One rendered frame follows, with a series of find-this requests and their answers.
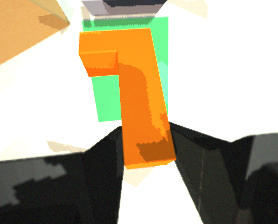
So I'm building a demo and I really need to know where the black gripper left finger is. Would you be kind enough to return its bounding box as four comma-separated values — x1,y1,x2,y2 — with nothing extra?
0,126,124,224

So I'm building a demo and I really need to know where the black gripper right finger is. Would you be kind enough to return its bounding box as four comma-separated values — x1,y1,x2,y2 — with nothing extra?
169,121,278,224

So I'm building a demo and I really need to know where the orange l-shaped part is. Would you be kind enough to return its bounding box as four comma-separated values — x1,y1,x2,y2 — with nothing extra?
78,28,176,169

